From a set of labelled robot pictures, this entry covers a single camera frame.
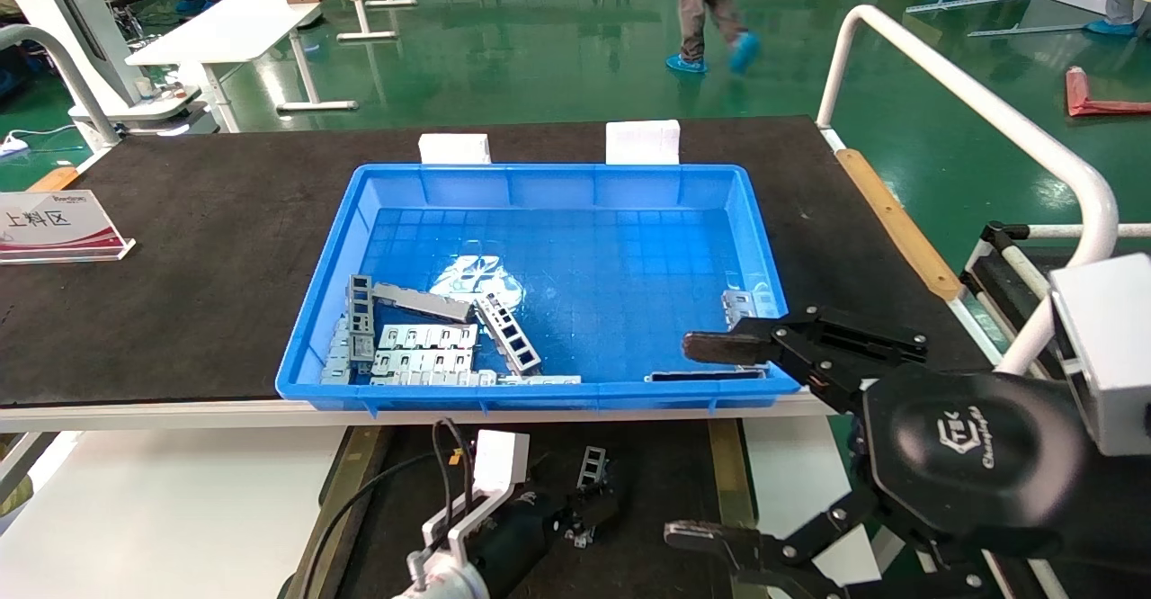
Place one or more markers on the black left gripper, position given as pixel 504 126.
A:
pixel 517 536

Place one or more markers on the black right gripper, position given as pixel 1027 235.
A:
pixel 971 464

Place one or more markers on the metal bracket with square holes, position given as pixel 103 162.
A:
pixel 591 466
pixel 508 334

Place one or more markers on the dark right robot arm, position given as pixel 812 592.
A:
pixel 1115 527

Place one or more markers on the black flat container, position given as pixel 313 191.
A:
pixel 665 473

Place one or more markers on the grey clip metal part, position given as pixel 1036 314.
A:
pixel 340 356

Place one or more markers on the dark flat metal strip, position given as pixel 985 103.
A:
pixel 701 375

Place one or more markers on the grey clip metal strip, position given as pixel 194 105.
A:
pixel 751 302

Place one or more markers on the long thin metal strip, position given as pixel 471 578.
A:
pixel 504 379

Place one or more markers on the white slotted metal plate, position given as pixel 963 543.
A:
pixel 427 336
pixel 423 362

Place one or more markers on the long wooden edge strip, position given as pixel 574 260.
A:
pixel 899 226

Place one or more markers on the clear plastic bag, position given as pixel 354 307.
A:
pixel 477 271

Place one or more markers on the flat grey metal plate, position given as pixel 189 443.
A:
pixel 423 302

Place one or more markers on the blue plastic bin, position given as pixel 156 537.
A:
pixel 629 194

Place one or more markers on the white label cards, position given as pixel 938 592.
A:
pixel 643 142

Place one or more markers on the small white foam block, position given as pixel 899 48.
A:
pixel 454 149

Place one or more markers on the white tube railing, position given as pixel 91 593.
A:
pixel 971 95

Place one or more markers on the red folded object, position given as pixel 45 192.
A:
pixel 1093 100

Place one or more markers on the white table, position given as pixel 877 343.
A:
pixel 225 32

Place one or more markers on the acrylic sign with red print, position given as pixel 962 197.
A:
pixel 54 226

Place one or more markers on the short wooden piece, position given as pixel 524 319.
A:
pixel 54 180

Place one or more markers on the grey tube railing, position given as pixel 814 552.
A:
pixel 63 68

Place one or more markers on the white machine stand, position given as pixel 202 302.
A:
pixel 81 41

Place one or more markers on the brass frame rail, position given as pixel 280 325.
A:
pixel 730 473
pixel 351 482

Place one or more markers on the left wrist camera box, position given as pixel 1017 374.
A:
pixel 499 460

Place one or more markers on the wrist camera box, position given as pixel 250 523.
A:
pixel 1110 347
pixel 499 460

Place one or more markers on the black cart frame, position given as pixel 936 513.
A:
pixel 1007 266

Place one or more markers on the short grey holed bracket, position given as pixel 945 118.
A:
pixel 361 307

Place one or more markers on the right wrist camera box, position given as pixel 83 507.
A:
pixel 1110 347

